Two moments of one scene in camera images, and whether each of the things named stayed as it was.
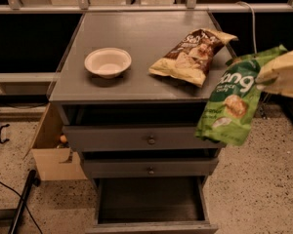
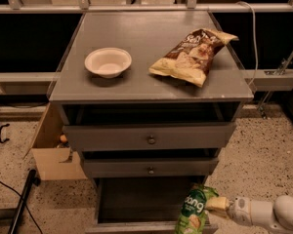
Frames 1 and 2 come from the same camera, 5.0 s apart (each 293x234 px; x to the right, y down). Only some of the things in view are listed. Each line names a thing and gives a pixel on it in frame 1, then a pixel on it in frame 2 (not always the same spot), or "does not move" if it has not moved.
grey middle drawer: (150, 168) does not move
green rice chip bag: (230, 110) to (192, 214)
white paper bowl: (108, 61) does not move
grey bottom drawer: (151, 205) does not move
